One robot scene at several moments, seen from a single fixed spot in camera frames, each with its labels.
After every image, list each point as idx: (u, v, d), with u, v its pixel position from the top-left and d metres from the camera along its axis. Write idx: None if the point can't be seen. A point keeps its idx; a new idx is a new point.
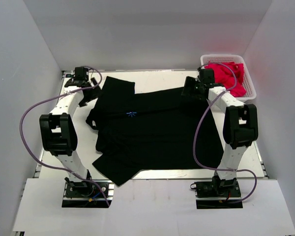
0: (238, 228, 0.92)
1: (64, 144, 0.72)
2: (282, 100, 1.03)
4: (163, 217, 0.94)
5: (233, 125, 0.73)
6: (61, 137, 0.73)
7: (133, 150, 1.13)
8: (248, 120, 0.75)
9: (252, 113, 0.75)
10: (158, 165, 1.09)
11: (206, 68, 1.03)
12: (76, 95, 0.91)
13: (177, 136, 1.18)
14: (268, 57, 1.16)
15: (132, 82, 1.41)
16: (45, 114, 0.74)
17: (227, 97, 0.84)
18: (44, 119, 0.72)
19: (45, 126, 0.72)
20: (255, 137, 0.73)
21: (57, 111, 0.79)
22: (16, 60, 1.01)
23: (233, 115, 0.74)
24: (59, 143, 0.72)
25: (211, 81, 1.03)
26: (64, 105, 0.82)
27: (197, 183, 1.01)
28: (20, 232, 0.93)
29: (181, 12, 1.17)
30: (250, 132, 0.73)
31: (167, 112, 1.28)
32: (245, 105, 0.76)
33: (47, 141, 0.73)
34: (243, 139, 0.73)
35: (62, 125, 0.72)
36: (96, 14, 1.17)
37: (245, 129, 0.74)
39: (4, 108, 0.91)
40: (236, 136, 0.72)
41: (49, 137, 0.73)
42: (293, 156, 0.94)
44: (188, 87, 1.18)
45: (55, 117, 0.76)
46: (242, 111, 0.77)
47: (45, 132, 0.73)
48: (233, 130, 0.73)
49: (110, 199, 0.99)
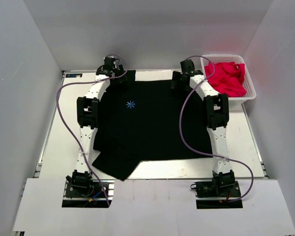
0: (237, 228, 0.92)
1: (93, 120, 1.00)
2: (282, 100, 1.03)
4: (163, 217, 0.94)
5: (209, 112, 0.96)
6: (91, 115, 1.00)
7: (132, 143, 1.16)
8: (221, 107, 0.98)
9: (224, 101, 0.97)
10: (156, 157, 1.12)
11: (187, 60, 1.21)
12: (104, 84, 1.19)
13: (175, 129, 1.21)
14: (268, 57, 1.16)
15: (133, 70, 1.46)
16: (81, 97, 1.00)
17: (205, 87, 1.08)
18: (80, 100, 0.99)
19: (80, 105, 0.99)
20: (227, 118, 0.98)
21: (91, 95, 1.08)
22: (16, 59, 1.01)
23: (209, 104, 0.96)
24: (89, 118, 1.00)
25: (192, 70, 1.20)
26: (95, 91, 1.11)
27: (197, 183, 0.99)
28: (20, 231, 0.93)
29: (181, 13, 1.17)
30: (223, 116, 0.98)
31: (164, 103, 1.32)
32: (218, 95, 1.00)
33: (81, 116, 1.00)
34: (218, 122, 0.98)
35: (94, 105, 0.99)
36: (96, 14, 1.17)
37: (219, 114, 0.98)
39: (3, 108, 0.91)
40: (212, 120, 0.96)
41: (82, 113, 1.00)
42: (293, 156, 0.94)
44: (174, 80, 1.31)
45: (88, 100, 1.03)
46: (217, 100, 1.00)
47: (79, 110, 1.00)
48: (210, 115, 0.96)
49: (111, 199, 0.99)
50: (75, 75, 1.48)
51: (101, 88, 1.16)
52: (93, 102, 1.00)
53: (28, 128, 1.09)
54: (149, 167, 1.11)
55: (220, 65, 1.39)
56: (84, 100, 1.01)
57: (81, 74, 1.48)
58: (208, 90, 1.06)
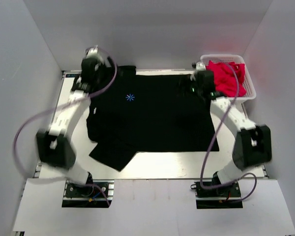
0: (238, 228, 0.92)
1: (61, 163, 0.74)
2: (283, 100, 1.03)
4: (163, 217, 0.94)
5: (247, 151, 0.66)
6: (58, 154, 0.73)
7: (130, 134, 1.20)
8: (261, 144, 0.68)
9: (265, 135, 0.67)
10: (151, 148, 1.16)
11: (206, 73, 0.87)
12: (81, 106, 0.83)
13: (174, 121, 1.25)
14: (268, 57, 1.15)
15: (133, 65, 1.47)
16: (41, 132, 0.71)
17: (235, 115, 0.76)
18: (40, 138, 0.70)
19: (41, 144, 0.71)
20: (269, 159, 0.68)
21: (56, 128, 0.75)
22: (16, 59, 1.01)
23: (246, 138, 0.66)
24: (56, 162, 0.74)
25: (212, 87, 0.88)
26: (64, 119, 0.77)
27: (197, 183, 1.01)
28: (20, 231, 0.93)
29: (181, 12, 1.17)
30: (263, 157, 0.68)
31: (163, 97, 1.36)
32: (256, 126, 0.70)
33: (44, 157, 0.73)
34: (255, 163, 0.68)
35: (59, 144, 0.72)
36: (96, 14, 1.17)
37: (258, 154, 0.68)
39: (3, 108, 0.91)
40: (248, 162, 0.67)
41: (45, 155, 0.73)
42: (293, 156, 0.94)
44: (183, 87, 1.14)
45: (53, 135, 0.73)
46: (253, 132, 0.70)
47: (41, 151, 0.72)
48: (245, 153, 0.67)
49: (110, 199, 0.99)
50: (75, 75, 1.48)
51: (75, 113, 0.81)
52: (57, 140, 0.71)
53: (27, 128, 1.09)
54: (149, 167, 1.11)
55: (220, 65, 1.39)
56: (45, 134, 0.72)
57: None
58: (239, 117, 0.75)
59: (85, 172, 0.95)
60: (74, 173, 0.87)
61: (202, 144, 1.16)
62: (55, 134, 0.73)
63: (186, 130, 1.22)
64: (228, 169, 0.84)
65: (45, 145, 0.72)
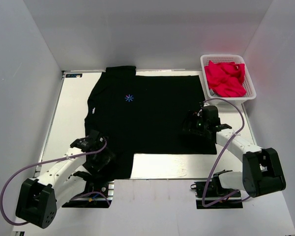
0: (238, 228, 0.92)
1: (37, 219, 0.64)
2: (283, 100, 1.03)
4: (163, 217, 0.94)
5: (256, 176, 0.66)
6: (35, 213, 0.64)
7: (130, 136, 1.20)
8: (271, 168, 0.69)
9: (273, 160, 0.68)
10: (151, 149, 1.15)
11: (210, 108, 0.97)
12: (76, 161, 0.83)
13: (175, 123, 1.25)
14: (268, 57, 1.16)
15: (133, 66, 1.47)
16: (29, 180, 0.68)
17: (241, 142, 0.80)
18: (25, 185, 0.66)
19: (24, 194, 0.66)
20: (283, 186, 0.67)
21: (45, 179, 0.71)
22: (16, 59, 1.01)
23: (253, 162, 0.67)
24: (33, 216, 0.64)
25: (216, 122, 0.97)
26: (55, 172, 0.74)
27: (197, 183, 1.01)
28: (20, 232, 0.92)
29: (181, 13, 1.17)
30: (276, 181, 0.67)
31: (163, 99, 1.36)
32: (262, 150, 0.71)
33: (22, 208, 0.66)
34: (269, 190, 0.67)
35: (41, 199, 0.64)
36: (96, 14, 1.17)
37: (270, 179, 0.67)
39: (4, 108, 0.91)
40: (261, 189, 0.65)
41: (24, 205, 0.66)
42: (293, 156, 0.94)
44: (189, 121, 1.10)
45: (39, 186, 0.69)
46: (261, 157, 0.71)
47: (22, 200, 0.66)
48: (256, 181, 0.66)
49: (110, 199, 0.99)
50: (75, 75, 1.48)
51: (69, 167, 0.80)
52: (41, 191, 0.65)
53: (27, 128, 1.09)
54: (149, 167, 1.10)
55: (220, 65, 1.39)
56: (32, 184, 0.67)
57: (81, 74, 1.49)
58: (245, 143, 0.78)
59: (81, 180, 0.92)
60: (67, 196, 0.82)
61: (205, 147, 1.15)
62: (43, 185, 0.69)
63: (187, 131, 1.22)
64: (230, 180, 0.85)
65: (26, 198, 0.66)
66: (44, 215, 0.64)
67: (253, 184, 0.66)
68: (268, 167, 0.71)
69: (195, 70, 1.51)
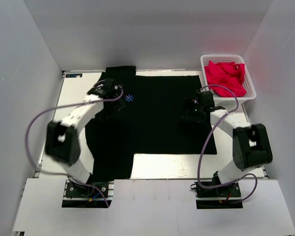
0: (238, 228, 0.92)
1: (64, 156, 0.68)
2: (283, 100, 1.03)
4: (163, 217, 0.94)
5: (245, 148, 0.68)
6: (62, 151, 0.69)
7: (130, 136, 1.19)
8: (259, 141, 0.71)
9: (262, 134, 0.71)
10: (152, 150, 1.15)
11: (204, 92, 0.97)
12: (94, 106, 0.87)
13: (174, 123, 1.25)
14: (268, 57, 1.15)
15: (133, 66, 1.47)
16: (53, 122, 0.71)
17: (232, 119, 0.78)
18: (51, 127, 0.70)
19: (50, 133, 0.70)
20: (270, 159, 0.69)
21: (68, 122, 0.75)
22: (16, 59, 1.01)
23: (242, 134, 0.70)
24: (60, 155, 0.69)
25: (211, 105, 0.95)
26: (76, 116, 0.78)
27: (197, 183, 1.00)
28: (20, 231, 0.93)
29: (181, 12, 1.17)
30: (263, 153, 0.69)
31: (163, 99, 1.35)
32: (251, 126, 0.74)
33: (49, 148, 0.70)
34: (257, 162, 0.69)
35: (68, 134, 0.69)
36: (96, 14, 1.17)
37: (257, 151, 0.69)
39: (3, 109, 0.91)
40: (249, 160, 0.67)
41: (52, 143, 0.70)
42: (293, 156, 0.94)
44: (186, 108, 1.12)
45: (64, 126, 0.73)
46: (250, 132, 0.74)
47: (49, 139, 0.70)
48: (245, 153, 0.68)
49: (110, 200, 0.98)
50: (75, 75, 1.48)
51: (88, 112, 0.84)
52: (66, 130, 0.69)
53: (27, 128, 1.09)
54: (149, 167, 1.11)
55: (220, 65, 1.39)
56: (56, 126, 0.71)
57: (81, 74, 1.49)
58: (236, 121, 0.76)
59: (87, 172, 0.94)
60: (77, 170, 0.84)
61: (204, 147, 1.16)
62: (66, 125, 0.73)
63: (188, 132, 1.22)
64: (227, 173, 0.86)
65: (53, 137, 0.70)
66: (71, 152, 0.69)
67: (243, 156, 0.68)
68: (256, 141, 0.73)
69: (195, 70, 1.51)
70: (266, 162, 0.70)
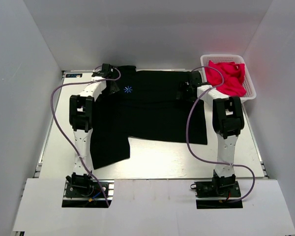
0: (238, 228, 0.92)
1: (86, 121, 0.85)
2: (282, 100, 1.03)
4: (163, 217, 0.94)
5: (221, 116, 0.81)
6: (84, 117, 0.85)
7: (127, 124, 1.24)
8: (234, 110, 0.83)
9: (236, 104, 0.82)
10: (148, 137, 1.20)
11: (193, 71, 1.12)
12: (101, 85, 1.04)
13: (171, 113, 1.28)
14: (268, 56, 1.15)
15: (133, 65, 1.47)
16: (74, 95, 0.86)
17: (214, 92, 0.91)
18: (73, 99, 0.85)
19: (73, 104, 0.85)
20: (242, 125, 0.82)
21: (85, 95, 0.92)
22: (15, 60, 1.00)
23: (219, 105, 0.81)
24: (82, 120, 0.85)
25: (199, 82, 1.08)
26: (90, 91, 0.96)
27: (197, 183, 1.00)
28: (20, 231, 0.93)
29: (181, 12, 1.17)
30: (237, 121, 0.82)
31: (162, 90, 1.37)
32: (229, 97, 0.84)
33: (73, 117, 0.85)
34: (232, 128, 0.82)
35: (87, 103, 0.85)
36: (96, 14, 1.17)
37: (232, 119, 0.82)
39: (3, 109, 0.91)
40: (225, 126, 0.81)
41: (75, 113, 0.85)
42: (293, 156, 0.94)
44: (180, 91, 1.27)
45: (82, 99, 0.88)
46: (228, 103, 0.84)
47: (72, 110, 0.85)
48: (221, 120, 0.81)
49: (110, 199, 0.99)
50: (75, 75, 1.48)
51: (97, 88, 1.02)
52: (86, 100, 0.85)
53: (27, 128, 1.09)
54: (149, 166, 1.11)
55: (220, 65, 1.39)
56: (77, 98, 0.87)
57: (81, 74, 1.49)
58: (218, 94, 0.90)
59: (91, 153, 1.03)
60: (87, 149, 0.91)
61: (196, 138, 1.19)
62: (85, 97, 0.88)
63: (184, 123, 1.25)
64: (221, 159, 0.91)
65: (74, 107, 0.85)
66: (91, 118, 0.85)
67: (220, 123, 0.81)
68: (232, 110, 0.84)
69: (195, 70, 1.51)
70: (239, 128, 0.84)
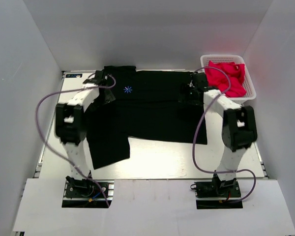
0: (238, 228, 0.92)
1: (73, 132, 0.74)
2: (283, 100, 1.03)
4: (163, 217, 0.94)
5: (233, 128, 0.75)
6: (71, 129, 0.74)
7: (127, 124, 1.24)
8: (247, 122, 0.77)
9: (250, 115, 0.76)
10: (149, 136, 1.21)
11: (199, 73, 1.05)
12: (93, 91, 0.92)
13: (171, 114, 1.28)
14: (268, 57, 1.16)
15: (133, 65, 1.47)
16: (61, 103, 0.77)
17: (223, 100, 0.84)
18: (59, 107, 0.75)
19: (59, 114, 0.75)
20: (254, 138, 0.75)
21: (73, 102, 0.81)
22: (15, 59, 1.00)
23: (231, 117, 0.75)
24: (69, 132, 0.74)
25: (205, 85, 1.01)
26: (79, 98, 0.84)
27: (197, 183, 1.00)
28: (19, 231, 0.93)
29: (181, 12, 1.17)
30: (250, 133, 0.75)
31: (161, 90, 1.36)
32: (242, 107, 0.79)
33: (59, 128, 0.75)
34: (243, 140, 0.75)
35: (75, 112, 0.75)
36: (96, 14, 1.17)
37: (244, 131, 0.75)
39: (3, 108, 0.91)
40: (236, 138, 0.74)
41: (61, 123, 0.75)
42: (293, 156, 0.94)
44: (183, 94, 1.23)
45: (70, 107, 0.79)
46: (240, 113, 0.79)
47: (58, 120, 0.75)
48: (233, 132, 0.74)
49: (110, 199, 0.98)
50: (75, 75, 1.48)
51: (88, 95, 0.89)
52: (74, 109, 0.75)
53: (27, 128, 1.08)
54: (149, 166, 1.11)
55: (220, 65, 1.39)
56: (64, 107, 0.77)
57: (81, 74, 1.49)
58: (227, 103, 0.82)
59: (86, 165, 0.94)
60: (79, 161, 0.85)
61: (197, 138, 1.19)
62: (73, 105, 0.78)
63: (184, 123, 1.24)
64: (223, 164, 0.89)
65: (61, 117, 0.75)
66: (79, 129, 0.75)
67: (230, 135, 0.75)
68: (244, 122, 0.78)
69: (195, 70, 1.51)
70: (251, 141, 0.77)
